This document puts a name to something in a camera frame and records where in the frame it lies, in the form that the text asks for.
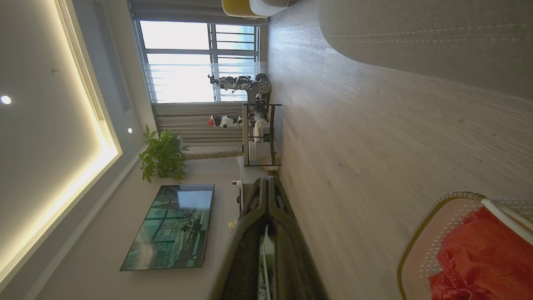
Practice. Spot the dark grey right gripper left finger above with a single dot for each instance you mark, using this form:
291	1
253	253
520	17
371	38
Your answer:
243	258

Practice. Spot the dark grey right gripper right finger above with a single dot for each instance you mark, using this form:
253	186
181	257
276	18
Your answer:
291	258

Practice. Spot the red cloth garment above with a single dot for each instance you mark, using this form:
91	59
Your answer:
479	258

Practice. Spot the grey fabric sofa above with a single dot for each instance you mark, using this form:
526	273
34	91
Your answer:
416	25

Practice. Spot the white television cabinet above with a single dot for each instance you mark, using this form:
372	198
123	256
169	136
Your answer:
247	175

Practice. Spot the green leafy potted plant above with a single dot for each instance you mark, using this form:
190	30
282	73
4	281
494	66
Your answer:
162	156

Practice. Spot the white perforated laundry basket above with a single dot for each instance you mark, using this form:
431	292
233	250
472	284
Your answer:
420	233

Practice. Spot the white and red background robot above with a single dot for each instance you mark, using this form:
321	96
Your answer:
227	121

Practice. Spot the beige pleated curtain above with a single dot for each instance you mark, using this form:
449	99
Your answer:
191	121

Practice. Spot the yellow chair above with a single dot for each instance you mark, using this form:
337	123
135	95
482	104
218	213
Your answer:
235	7

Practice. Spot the white chair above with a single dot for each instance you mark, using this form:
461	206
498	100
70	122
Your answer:
270	5

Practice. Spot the small white security camera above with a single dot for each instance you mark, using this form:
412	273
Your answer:
236	183

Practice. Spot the wall-mounted flat television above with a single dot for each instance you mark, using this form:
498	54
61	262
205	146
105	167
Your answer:
170	229

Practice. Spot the dark metal frame shelf rack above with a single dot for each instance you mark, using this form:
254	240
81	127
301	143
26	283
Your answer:
246	137

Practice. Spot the large window with frame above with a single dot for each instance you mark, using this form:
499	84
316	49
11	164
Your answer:
179	62

